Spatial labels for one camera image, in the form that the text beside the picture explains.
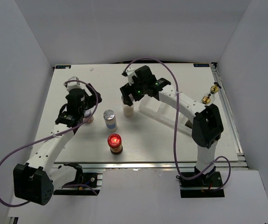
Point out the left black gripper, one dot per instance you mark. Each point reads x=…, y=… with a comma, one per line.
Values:
x=92, y=98

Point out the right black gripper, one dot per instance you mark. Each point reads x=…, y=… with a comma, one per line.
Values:
x=127, y=89

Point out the small red white lid jar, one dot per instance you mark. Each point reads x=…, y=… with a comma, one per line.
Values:
x=88, y=117

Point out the tall silver lid spice jar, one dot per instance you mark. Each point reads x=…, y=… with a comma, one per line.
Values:
x=128, y=111

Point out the dark sauce glass bottle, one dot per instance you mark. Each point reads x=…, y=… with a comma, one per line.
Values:
x=208, y=99

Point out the clear liquid glass bottle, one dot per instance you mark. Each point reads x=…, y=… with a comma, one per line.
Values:
x=213, y=90

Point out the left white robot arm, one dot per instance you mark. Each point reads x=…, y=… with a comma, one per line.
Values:
x=36, y=181

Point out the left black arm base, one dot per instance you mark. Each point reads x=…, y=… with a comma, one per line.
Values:
x=70, y=180

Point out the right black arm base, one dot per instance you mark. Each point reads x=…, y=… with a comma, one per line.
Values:
x=197, y=188

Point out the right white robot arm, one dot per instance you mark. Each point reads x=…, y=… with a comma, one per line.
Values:
x=206, y=120

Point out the white three compartment tray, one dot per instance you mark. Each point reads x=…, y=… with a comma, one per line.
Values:
x=164, y=114

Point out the blue label silver lid jar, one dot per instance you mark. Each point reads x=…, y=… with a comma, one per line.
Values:
x=110, y=120

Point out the red lid sauce jar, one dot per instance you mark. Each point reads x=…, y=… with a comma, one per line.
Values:
x=115, y=143

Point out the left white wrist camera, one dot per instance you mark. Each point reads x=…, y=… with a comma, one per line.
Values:
x=72, y=83

